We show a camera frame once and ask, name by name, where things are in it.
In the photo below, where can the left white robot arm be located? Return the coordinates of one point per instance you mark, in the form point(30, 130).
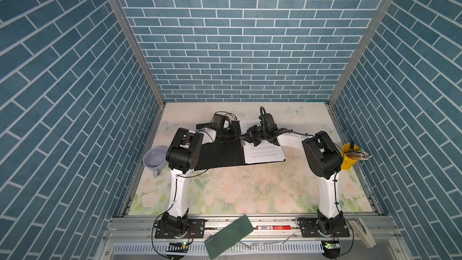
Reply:
point(182, 157)

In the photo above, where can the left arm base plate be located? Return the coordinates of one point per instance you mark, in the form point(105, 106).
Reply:
point(170, 229)

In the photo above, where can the aluminium corner frame post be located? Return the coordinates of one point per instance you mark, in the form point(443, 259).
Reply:
point(363, 43)

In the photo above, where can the left aluminium frame post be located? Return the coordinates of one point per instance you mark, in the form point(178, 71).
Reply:
point(135, 47)

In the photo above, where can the green board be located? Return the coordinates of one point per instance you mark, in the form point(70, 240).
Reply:
point(228, 237)

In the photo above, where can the grey ceramic mug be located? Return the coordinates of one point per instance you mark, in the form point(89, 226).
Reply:
point(155, 159)

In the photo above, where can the red marker pen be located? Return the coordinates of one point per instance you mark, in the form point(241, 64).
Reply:
point(274, 228)

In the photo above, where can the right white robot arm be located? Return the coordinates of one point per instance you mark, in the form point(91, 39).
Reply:
point(324, 159)

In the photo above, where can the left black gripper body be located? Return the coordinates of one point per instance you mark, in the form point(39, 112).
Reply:
point(227, 135)

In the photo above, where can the beige stapler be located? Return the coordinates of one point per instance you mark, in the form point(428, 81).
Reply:
point(361, 230)

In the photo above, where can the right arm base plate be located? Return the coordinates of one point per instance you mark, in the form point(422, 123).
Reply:
point(312, 227)

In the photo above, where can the orange black file folder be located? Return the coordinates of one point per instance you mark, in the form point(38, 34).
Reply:
point(215, 154)

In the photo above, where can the aluminium front rail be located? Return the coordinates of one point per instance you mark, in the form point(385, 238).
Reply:
point(132, 229)

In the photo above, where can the yellow pen cup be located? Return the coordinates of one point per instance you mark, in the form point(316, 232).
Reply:
point(349, 161)

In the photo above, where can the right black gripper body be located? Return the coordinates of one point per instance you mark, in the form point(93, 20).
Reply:
point(256, 136)

